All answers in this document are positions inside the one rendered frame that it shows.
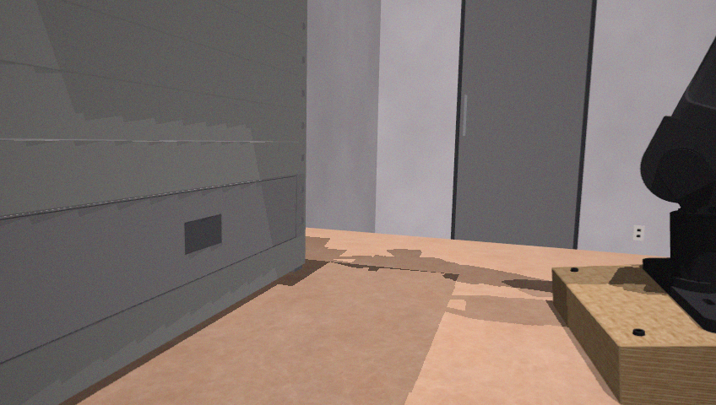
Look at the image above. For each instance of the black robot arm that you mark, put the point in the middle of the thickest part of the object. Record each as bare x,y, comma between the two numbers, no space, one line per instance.
679,166

